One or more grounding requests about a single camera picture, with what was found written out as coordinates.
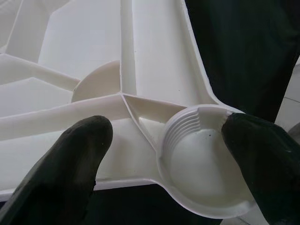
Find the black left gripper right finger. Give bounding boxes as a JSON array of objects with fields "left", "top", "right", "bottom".
[{"left": 221, "top": 113, "right": 300, "bottom": 225}]

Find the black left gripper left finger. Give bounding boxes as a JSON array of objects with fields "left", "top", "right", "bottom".
[{"left": 0, "top": 115, "right": 114, "bottom": 225}]

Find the white plastic children table top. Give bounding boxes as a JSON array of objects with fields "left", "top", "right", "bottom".
[{"left": 0, "top": 0, "right": 256, "bottom": 220}]

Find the black fabric table cover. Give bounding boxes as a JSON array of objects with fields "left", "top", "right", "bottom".
[{"left": 93, "top": 0, "right": 300, "bottom": 225}]

